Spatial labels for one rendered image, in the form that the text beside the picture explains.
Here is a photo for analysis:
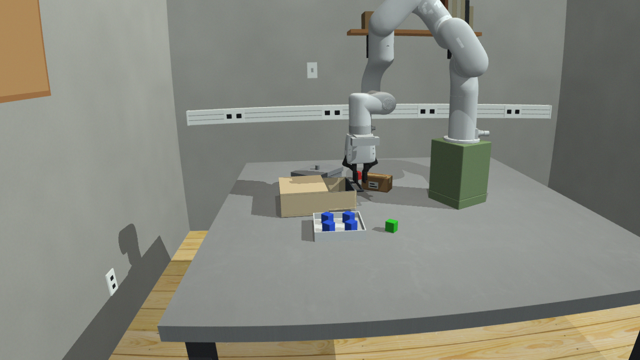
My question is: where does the blue block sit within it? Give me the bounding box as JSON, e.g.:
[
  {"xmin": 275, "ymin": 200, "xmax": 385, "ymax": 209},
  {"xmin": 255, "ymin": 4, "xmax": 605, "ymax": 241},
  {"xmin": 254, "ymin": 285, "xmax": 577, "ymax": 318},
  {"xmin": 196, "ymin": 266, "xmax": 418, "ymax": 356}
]
[
  {"xmin": 344, "ymin": 219, "xmax": 358, "ymax": 231},
  {"xmin": 322, "ymin": 220, "xmax": 335, "ymax": 232},
  {"xmin": 321, "ymin": 211, "xmax": 334, "ymax": 223},
  {"xmin": 342, "ymin": 211, "xmax": 355, "ymax": 223}
]

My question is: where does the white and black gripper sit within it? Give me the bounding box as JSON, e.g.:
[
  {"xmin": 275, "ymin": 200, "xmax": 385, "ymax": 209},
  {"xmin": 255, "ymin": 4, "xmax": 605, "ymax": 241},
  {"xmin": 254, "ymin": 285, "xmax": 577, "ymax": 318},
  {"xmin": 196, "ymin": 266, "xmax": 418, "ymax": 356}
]
[{"xmin": 342, "ymin": 133, "xmax": 378, "ymax": 184}]

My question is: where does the brown cardboard box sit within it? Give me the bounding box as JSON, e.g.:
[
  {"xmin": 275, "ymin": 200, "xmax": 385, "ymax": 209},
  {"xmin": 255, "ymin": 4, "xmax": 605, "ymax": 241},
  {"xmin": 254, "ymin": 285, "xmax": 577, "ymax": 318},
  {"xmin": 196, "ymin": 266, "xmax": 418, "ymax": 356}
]
[{"xmin": 361, "ymin": 172, "xmax": 393, "ymax": 193}]

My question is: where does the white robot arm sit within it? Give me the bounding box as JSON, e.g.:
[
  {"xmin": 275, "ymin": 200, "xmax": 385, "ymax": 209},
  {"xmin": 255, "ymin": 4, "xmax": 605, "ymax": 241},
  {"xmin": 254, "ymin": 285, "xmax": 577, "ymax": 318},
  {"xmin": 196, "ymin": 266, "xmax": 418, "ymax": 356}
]
[{"xmin": 349, "ymin": 0, "xmax": 490, "ymax": 147}]

